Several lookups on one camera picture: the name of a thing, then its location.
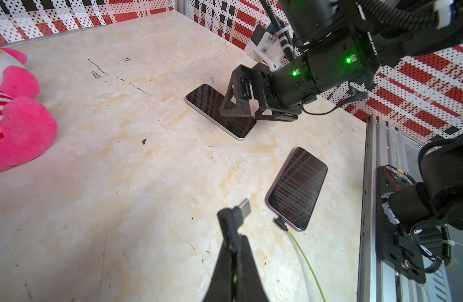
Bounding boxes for metal base rail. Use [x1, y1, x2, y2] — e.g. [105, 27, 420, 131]
[357, 116, 463, 301]

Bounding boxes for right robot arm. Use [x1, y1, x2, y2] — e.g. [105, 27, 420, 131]
[220, 1, 463, 122]

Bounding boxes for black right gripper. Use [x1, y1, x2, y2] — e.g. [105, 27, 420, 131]
[220, 33, 380, 122]

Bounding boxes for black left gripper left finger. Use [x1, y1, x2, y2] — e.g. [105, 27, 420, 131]
[203, 241, 235, 302]

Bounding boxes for white-edged smartphone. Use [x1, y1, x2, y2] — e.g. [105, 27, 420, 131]
[185, 84, 257, 140]

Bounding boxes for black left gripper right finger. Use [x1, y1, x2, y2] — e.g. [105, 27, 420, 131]
[235, 235, 269, 302]

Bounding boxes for green wired earphones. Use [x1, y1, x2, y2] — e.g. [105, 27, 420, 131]
[273, 216, 327, 302]
[217, 198, 251, 285]

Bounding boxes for pink owl plush toy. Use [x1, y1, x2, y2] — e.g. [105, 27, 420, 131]
[0, 48, 58, 172]

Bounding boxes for purple-edged smartphone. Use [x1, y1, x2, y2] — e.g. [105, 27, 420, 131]
[265, 147, 328, 232]

